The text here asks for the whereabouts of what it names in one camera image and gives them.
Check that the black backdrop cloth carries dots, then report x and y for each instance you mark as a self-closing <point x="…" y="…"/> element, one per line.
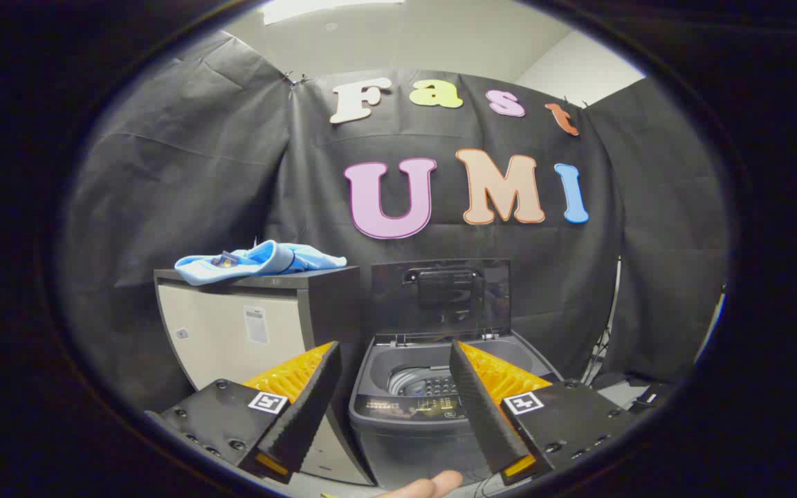
<point x="232" y="173"/>

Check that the black floor box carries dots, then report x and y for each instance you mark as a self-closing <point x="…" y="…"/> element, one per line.
<point x="637" y="394"/>

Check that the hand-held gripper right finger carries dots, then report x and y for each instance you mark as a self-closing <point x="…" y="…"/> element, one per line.
<point x="485" y="415"/>

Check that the grey washing machine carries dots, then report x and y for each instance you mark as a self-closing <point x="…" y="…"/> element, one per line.
<point x="405" y="429"/>

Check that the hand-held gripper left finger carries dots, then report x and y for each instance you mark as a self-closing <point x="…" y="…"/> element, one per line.
<point x="305" y="408"/>

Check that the light blue garment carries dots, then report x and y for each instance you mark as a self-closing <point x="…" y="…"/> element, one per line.
<point x="260" y="263"/>

